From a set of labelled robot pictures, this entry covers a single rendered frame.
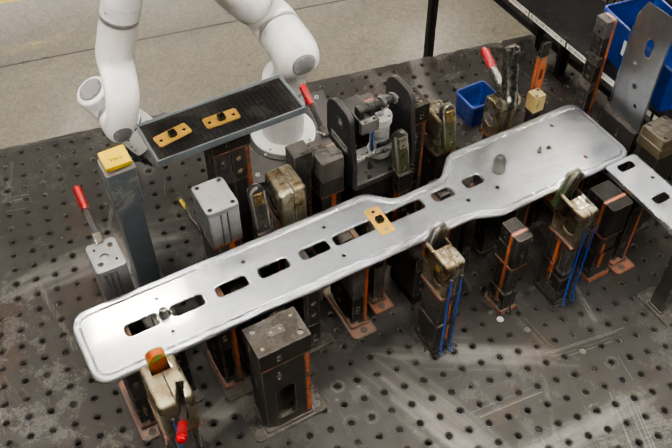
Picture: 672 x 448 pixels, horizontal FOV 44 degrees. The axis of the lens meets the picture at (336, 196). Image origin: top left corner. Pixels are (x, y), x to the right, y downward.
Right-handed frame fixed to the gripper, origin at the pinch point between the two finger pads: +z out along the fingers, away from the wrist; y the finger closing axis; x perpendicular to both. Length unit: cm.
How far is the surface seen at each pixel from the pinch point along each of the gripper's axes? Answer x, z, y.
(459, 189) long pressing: 72, 8, -40
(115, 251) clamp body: 37, -30, 23
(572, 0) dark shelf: 46, 39, -113
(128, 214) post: 25.0, -20.3, 16.1
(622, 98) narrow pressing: 82, 25, -87
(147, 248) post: 25.1, -6.7, 20.2
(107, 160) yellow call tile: 22.8, -34.9, 9.3
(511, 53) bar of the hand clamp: 62, 1, -73
